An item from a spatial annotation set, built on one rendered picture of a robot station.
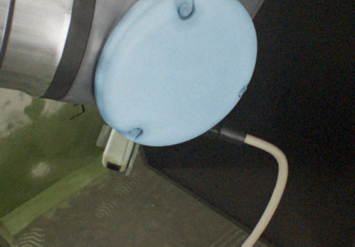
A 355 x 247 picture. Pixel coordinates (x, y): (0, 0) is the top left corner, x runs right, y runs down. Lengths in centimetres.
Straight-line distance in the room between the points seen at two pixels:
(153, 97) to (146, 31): 3
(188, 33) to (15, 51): 7
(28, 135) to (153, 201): 55
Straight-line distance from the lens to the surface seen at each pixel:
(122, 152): 57
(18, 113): 143
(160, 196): 161
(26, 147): 151
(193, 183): 107
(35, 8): 17
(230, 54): 19
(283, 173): 71
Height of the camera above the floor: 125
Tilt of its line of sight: 37 degrees down
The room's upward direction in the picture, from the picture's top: straight up
